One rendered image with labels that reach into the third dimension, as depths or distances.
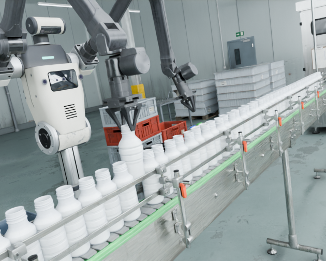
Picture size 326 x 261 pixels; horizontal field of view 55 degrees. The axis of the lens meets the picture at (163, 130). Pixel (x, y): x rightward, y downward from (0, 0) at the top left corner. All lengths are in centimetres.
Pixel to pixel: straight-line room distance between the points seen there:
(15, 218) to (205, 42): 1197
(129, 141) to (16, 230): 36
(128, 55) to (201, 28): 1176
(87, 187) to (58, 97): 72
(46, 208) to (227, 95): 716
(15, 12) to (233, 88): 673
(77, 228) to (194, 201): 46
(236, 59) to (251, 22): 133
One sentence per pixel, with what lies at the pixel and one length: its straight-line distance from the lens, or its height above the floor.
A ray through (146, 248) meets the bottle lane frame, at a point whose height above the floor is 92.
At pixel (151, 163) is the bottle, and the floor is 113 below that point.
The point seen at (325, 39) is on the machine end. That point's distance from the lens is 545.
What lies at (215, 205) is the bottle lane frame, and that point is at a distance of 122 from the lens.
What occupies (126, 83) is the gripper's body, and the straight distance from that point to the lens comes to 86.
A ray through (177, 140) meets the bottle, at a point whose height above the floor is 115.
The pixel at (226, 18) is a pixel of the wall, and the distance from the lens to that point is 1209.
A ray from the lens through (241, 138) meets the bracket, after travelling 126.
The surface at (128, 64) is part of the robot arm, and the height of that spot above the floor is 142.
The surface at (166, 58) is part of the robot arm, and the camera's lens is 147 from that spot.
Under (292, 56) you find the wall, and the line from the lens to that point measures 1126.
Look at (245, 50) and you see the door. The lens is 1173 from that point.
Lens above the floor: 139
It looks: 10 degrees down
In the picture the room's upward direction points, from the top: 9 degrees counter-clockwise
